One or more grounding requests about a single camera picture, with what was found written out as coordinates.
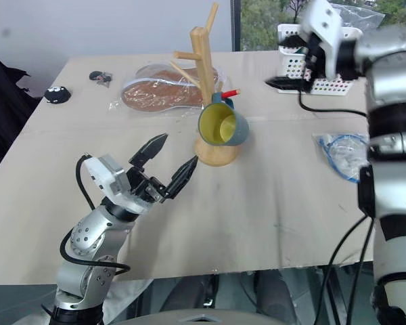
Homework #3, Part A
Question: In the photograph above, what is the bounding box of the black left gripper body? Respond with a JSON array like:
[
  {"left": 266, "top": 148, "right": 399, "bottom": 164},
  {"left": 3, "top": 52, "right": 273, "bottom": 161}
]
[{"left": 125, "top": 165, "right": 167, "bottom": 204}]

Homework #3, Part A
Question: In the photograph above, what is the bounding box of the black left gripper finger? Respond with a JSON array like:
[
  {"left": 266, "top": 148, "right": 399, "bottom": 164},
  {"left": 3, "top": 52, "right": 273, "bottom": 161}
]
[
  {"left": 129, "top": 133, "right": 169, "bottom": 168},
  {"left": 163, "top": 155, "right": 200, "bottom": 201}
]

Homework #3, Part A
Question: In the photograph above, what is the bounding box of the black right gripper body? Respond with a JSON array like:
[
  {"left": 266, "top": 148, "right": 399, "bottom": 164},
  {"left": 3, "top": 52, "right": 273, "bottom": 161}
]
[{"left": 303, "top": 32, "right": 326, "bottom": 83}]

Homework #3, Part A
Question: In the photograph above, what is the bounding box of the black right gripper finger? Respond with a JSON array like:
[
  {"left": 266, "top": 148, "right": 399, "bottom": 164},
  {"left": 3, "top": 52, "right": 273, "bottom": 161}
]
[
  {"left": 278, "top": 33, "right": 307, "bottom": 49},
  {"left": 264, "top": 77, "right": 314, "bottom": 93}
]

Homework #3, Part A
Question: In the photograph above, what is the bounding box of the blue mug with yellow inside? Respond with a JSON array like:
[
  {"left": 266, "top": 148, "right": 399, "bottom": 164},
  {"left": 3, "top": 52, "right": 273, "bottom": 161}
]
[{"left": 198, "top": 91, "right": 250, "bottom": 148}]

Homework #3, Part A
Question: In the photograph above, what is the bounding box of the wooden mug tree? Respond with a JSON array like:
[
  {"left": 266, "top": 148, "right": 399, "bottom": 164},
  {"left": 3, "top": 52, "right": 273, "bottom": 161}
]
[{"left": 171, "top": 2, "right": 240, "bottom": 167}]

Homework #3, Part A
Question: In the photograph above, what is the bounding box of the white perforated plastic basket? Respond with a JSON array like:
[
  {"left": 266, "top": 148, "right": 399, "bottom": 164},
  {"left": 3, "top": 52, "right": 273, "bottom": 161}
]
[{"left": 277, "top": 23, "right": 364, "bottom": 96}]

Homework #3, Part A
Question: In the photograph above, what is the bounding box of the bagged brown bread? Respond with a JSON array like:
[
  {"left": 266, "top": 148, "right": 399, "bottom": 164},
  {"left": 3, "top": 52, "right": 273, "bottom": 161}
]
[{"left": 108, "top": 64, "right": 233, "bottom": 118}]

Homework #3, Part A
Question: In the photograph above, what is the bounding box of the clear plastic bag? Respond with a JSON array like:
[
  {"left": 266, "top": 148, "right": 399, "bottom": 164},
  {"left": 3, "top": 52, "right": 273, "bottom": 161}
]
[{"left": 337, "top": 4, "right": 385, "bottom": 30}]

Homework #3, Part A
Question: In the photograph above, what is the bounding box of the black plush toy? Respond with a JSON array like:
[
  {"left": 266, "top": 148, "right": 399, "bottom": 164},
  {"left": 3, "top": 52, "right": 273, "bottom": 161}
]
[{"left": 44, "top": 85, "right": 71, "bottom": 104}]

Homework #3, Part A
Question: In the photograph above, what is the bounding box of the grey rounded robot body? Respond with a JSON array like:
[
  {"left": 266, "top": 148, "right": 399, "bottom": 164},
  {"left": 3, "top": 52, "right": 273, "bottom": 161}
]
[{"left": 120, "top": 306, "right": 294, "bottom": 325}]

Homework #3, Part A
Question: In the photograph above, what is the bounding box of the dark rounded shape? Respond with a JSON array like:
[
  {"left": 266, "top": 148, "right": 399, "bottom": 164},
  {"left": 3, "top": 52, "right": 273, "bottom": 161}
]
[{"left": 252, "top": 269, "right": 299, "bottom": 323}]

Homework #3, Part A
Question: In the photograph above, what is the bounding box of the black cloth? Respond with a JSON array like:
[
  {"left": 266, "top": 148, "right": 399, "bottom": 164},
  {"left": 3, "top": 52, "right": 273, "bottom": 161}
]
[{"left": 0, "top": 49, "right": 43, "bottom": 186}]

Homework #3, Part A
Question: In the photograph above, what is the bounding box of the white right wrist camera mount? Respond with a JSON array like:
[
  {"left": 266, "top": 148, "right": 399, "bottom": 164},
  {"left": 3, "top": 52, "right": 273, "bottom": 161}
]
[{"left": 300, "top": 0, "right": 345, "bottom": 81}]

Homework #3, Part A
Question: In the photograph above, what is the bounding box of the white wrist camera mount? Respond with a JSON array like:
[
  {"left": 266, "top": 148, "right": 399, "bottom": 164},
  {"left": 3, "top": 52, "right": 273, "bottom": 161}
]
[
  {"left": 300, "top": 0, "right": 345, "bottom": 81},
  {"left": 84, "top": 154, "right": 150, "bottom": 215}
]

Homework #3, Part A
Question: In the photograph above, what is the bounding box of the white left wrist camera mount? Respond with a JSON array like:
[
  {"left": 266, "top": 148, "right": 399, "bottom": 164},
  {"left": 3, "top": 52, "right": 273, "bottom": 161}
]
[{"left": 84, "top": 154, "right": 150, "bottom": 215}]

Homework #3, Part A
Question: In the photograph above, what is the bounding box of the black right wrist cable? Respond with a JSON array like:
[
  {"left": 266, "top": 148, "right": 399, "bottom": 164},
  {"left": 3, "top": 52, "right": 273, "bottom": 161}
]
[{"left": 297, "top": 89, "right": 369, "bottom": 116}]

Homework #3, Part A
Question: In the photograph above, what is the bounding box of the dark window frame post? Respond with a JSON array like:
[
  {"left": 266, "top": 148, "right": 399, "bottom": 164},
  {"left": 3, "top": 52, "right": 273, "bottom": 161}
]
[{"left": 230, "top": 0, "right": 242, "bottom": 53}]

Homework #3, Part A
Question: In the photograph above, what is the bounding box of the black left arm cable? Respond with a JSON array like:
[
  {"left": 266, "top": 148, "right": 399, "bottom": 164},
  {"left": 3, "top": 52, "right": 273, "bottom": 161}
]
[{"left": 60, "top": 154, "right": 131, "bottom": 276}]

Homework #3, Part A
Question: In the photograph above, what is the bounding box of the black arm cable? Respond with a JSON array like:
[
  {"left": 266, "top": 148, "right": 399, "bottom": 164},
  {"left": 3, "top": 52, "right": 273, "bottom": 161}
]
[
  {"left": 60, "top": 154, "right": 131, "bottom": 276},
  {"left": 319, "top": 215, "right": 376, "bottom": 325}
]

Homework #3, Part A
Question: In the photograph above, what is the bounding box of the small black keychain item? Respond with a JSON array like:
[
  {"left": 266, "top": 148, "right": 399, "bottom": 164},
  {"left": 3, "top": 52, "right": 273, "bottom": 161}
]
[{"left": 88, "top": 70, "right": 114, "bottom": 86}]

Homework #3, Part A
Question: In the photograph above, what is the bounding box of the blue cable in plastic bag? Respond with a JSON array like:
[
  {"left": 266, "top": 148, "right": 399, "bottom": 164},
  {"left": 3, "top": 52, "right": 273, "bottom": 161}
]
[{"left": 311, "top": 132, "right": 371, "bottom": 186}]

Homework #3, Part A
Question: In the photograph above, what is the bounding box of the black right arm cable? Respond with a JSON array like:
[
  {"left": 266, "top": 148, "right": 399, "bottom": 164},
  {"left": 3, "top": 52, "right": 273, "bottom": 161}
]
[{"left": 319, "top": 215, "right": 376, "bottom": 325}]

